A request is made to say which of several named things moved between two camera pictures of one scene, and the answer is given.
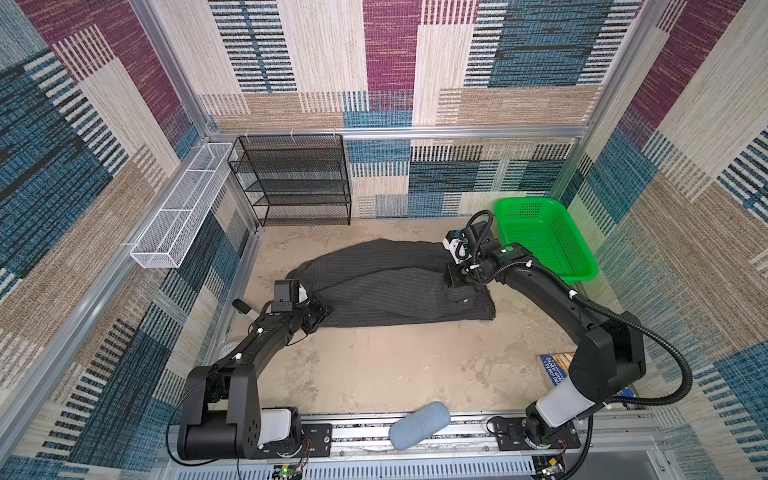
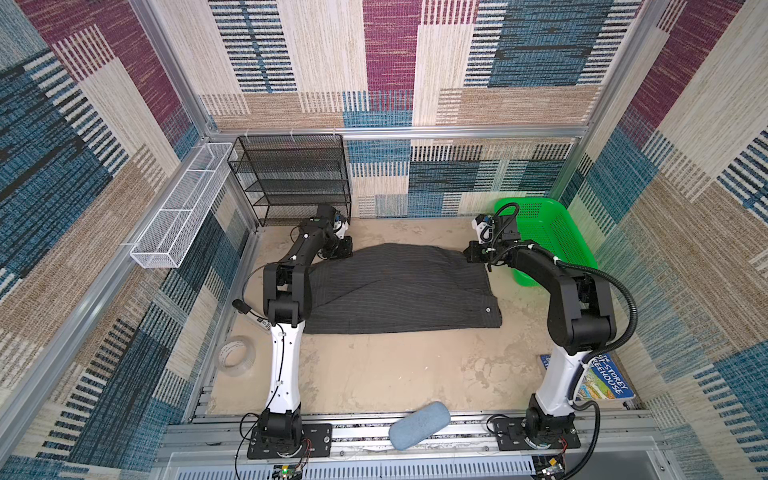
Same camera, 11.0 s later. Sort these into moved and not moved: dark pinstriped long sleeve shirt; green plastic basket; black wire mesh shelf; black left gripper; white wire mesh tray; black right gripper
Moved: black right gripper; black left gripper
Not moved: black wire mesh shelf; white wire mesh tray; dark pinstriped long sleeve shirt; green plastic basket
